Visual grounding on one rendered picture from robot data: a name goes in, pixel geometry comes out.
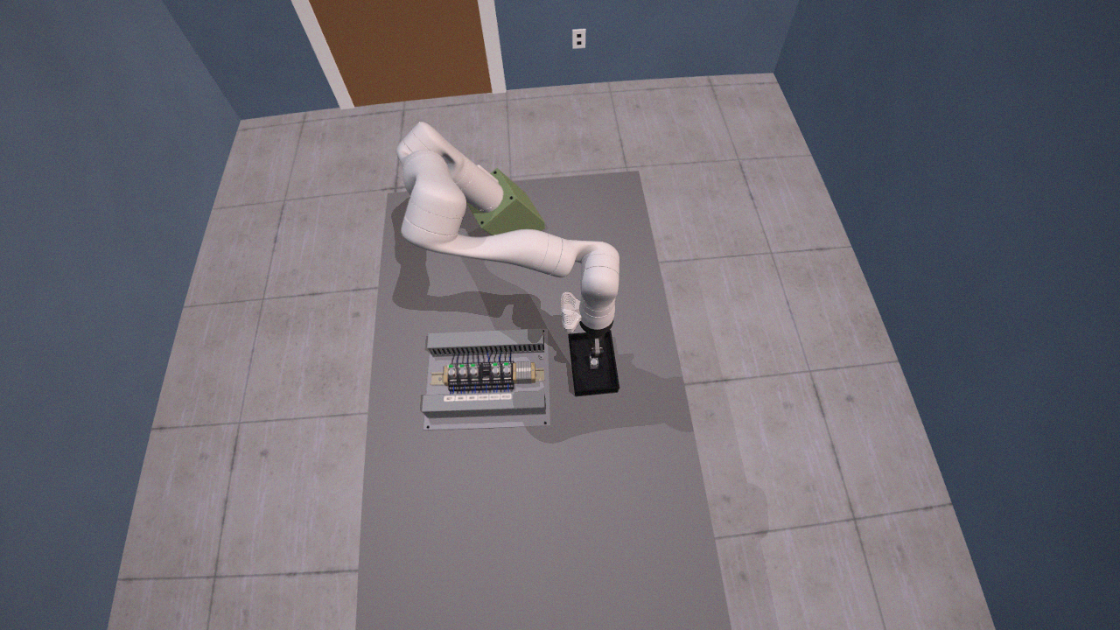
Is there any black rectangular tray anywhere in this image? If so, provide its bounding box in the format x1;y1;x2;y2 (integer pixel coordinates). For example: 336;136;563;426
569;332;620;396

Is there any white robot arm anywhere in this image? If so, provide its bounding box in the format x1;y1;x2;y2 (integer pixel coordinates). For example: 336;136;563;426
396;122;620;333

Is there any grey relay panel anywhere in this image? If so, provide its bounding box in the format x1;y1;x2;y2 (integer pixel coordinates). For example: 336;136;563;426
422;328;550;430

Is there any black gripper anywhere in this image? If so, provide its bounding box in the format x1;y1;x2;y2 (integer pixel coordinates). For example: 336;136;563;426
579;321;613;358

